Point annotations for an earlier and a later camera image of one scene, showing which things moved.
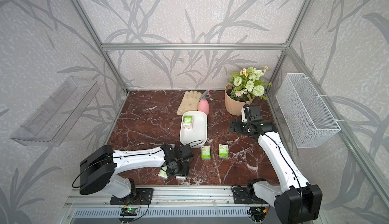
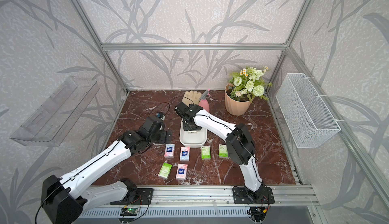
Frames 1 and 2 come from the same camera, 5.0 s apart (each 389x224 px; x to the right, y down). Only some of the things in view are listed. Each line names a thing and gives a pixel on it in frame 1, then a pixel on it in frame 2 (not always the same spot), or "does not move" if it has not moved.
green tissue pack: [205, 152] does not move
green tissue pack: [223, 151] does not move
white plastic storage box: [197, 137] does not move
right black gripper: [237, 128] to [185, 128]
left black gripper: [184, 174] to [163, 140]
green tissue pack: [162, 173] does not move
